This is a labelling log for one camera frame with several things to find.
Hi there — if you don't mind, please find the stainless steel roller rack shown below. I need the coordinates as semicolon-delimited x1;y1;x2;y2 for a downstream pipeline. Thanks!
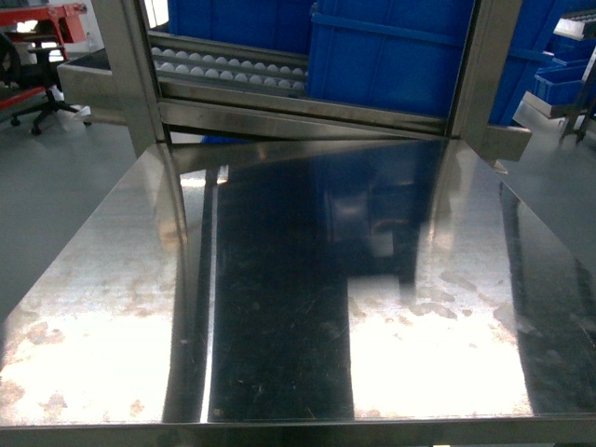
59;1;531;162

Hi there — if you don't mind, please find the large blue plastic crate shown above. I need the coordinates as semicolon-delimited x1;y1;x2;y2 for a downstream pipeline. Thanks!
306;0;474;118

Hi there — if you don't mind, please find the blue crate behind left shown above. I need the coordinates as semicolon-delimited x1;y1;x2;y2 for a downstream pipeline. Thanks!
168;0;314;54

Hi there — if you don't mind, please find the steel side rack right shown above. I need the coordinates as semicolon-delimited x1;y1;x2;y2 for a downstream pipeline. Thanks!
521;1;595;142

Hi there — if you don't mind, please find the small blue bin right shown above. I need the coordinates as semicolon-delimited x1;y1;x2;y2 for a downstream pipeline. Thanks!
531;66;585;105

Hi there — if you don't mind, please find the black office chair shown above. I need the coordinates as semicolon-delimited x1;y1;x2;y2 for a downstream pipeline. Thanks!
1;33;81;136

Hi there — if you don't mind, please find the red metal table frame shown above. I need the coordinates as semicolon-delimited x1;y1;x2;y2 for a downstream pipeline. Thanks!
1;3;87;109

